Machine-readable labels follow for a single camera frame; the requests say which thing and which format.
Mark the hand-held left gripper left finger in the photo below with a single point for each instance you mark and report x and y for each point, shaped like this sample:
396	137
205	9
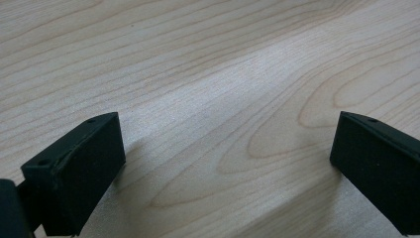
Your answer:
79	172

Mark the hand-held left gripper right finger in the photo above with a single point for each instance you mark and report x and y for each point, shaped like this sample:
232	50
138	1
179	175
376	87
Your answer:
379	165

